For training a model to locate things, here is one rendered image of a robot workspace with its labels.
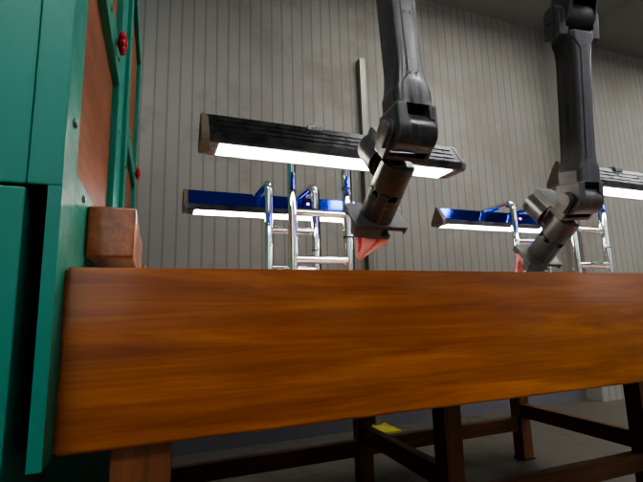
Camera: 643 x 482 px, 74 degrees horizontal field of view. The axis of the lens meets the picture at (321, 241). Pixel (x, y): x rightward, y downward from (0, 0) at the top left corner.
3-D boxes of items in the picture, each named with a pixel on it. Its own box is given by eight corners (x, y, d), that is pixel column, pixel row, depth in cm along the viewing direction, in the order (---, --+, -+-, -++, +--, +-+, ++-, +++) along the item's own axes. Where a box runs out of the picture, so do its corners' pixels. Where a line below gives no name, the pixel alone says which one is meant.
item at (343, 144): (467, 169, 103) (464, 142, 104) (200, 139, 81) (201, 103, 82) (446, 180, 111) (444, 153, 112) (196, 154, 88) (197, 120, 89)
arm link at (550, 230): (569, 223, 89) (588, 225, 91) (548, 203, 94) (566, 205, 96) (549, 248, 93) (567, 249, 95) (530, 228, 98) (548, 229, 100)
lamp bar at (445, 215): (559, 230, 190) (557, 213, 191) (442, 223, 167) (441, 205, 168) (543, 232, 197) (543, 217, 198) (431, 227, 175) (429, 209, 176)
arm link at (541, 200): (573, 199, 85) (605, 198, 88) (537, 167, 93) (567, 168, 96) (542, 243, 93) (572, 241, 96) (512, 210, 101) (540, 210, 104)
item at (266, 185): (326, 323, 129) (322, 181, 136) (261, 326, 122) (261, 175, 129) (306, 322, 146) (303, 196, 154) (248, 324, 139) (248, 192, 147)
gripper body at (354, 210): (341, 210, 76) (354, 175, 72) (391, 214, 80) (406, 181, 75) (352, 233, 71) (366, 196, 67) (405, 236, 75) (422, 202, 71)
